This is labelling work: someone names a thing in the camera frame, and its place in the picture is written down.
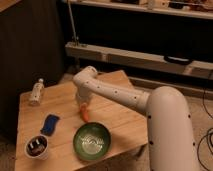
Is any orange pepper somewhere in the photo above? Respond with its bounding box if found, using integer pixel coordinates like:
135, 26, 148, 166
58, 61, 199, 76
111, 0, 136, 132
79, 103, 89, 123

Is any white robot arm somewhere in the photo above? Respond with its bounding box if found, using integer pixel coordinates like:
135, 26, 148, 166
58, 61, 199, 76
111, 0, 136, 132
73, 66, 200, 171

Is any blue sponge cloth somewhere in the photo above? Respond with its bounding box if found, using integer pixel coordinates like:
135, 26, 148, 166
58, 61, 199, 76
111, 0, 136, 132
40, 114, 60, 136

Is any green bowl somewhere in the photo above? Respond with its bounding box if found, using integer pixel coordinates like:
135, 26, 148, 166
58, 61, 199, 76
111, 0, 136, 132
73, 122, 111, 161

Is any wooden table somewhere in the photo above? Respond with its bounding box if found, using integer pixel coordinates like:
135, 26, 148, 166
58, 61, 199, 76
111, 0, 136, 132
14, 69, 149, 171

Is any white cup with contents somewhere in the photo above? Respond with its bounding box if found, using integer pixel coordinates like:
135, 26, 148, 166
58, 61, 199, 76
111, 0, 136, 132
24, 135, 49, 160

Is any long wooden shelf beam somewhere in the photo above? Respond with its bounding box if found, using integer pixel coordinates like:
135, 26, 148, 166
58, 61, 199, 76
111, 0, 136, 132
65, 42, 213, 78

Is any metal stand pole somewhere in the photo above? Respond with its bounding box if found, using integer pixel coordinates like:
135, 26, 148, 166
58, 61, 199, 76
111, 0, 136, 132
67, 0, 80, 46

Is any black handle on beam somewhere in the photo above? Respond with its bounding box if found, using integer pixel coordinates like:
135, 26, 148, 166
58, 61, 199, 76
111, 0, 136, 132
164, 56, 193, 65

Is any black cable on floor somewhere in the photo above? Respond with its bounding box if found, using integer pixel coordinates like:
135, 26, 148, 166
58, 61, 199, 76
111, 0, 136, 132
196, 69, 213, 171

